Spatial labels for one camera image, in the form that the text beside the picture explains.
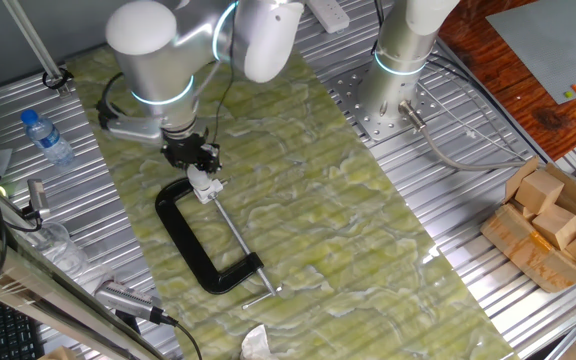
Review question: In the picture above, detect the white LED light bulb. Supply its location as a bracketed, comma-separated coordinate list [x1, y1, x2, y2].
[186, 164, 214, 191]

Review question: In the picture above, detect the silver wrist adapter plate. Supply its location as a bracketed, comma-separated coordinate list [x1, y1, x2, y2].
[106, 115, 169, 147]

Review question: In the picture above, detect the clear water bottle blue label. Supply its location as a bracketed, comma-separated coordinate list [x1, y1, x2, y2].
[20, 108, 76, 168]

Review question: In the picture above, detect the silver camera on black mount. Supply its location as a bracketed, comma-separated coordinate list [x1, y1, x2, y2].
[21, 178, 52, 221]

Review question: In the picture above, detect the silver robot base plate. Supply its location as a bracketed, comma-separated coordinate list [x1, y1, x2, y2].
[323, 62, 452, 144]

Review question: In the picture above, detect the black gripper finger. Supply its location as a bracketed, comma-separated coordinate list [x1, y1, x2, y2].
[200, 143, 223, 174]
[161, 144, 189, 171]

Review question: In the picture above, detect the silver ribbed depth camera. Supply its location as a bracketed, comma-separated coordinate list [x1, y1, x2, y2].
[95, 279, 179, 326]

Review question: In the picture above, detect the aluminium pole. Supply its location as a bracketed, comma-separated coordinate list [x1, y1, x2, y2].
[1, 0, 72, 96]

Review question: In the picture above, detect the green marble pattern mat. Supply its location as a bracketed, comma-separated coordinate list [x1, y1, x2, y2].
[65, 42, 519, 360]

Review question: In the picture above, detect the black cable connector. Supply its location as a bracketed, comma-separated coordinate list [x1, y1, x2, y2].
[95, 99, 119, 132]

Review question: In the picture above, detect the grey building baseplate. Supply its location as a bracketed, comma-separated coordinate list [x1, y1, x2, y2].
[485, 0, 576, 105]

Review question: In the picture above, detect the thick wrist cable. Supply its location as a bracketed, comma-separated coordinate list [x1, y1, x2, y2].
[190, 57, 224, 101]

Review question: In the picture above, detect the aluminium frame beam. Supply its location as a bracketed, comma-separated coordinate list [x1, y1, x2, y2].
[0, 214, 169, 360]

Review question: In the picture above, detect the white plug-in lamp socket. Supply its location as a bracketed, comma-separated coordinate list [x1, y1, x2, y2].
[191, 178, 225, 205]

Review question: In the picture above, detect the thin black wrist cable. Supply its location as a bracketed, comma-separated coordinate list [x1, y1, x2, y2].
[210, 54, 237, 146]

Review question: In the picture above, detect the black camera cable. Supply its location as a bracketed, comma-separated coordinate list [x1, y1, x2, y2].
[167, 314, 204, 360]

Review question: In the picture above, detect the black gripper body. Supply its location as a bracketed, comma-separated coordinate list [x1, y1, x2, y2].
[160, 130, 219, 171]

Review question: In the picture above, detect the black C-clamp with steel screw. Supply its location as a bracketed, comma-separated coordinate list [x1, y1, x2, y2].
[154, 177, 284, 310]

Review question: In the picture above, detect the brown cardboard box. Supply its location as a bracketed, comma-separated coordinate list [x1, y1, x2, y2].
[480, 155, 576, 294]

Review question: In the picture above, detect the grey base conduit cable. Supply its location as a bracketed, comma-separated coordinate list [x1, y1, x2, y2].
[397, 98, 532, 173]

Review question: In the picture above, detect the small cardboard box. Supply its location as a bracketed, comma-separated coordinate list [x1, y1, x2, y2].
[37, 345, 77, 360]

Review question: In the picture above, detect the white power strip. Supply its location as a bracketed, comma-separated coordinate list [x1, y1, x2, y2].
[306, 0, 352, 35]

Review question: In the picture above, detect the brown wooden table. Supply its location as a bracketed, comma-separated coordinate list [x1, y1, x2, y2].
[437, 0, 576, 161]

